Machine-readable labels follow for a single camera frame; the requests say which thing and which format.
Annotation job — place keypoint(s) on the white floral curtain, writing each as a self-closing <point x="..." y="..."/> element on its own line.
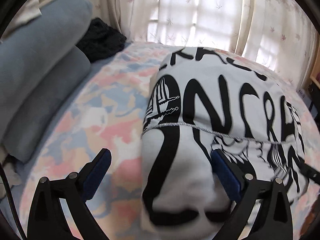
<point x="274" y="33"/>

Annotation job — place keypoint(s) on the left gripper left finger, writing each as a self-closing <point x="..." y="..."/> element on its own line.
<point x="93" y="173"/>

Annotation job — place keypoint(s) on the black white graffiti jacket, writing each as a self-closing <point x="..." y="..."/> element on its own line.
<point x="201" y="101"/>

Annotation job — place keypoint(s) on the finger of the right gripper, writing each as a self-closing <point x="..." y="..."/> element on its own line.
<point x="308" y="171"/>

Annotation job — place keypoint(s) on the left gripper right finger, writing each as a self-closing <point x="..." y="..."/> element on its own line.
<point x="229" y="174"/>

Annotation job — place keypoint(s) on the white folded clothes pile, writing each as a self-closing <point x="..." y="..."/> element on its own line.
<point x="28" y="12"/>

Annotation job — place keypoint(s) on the pastel patterned bed blanket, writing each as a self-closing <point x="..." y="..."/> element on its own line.
<point x="105" y="112"/>

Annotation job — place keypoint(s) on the black garment near curtain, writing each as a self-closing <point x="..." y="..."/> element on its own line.
<point x="101" y="41"/>

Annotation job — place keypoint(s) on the blue rolled duvet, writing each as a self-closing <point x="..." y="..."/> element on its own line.
<point x="40" y="67"/>

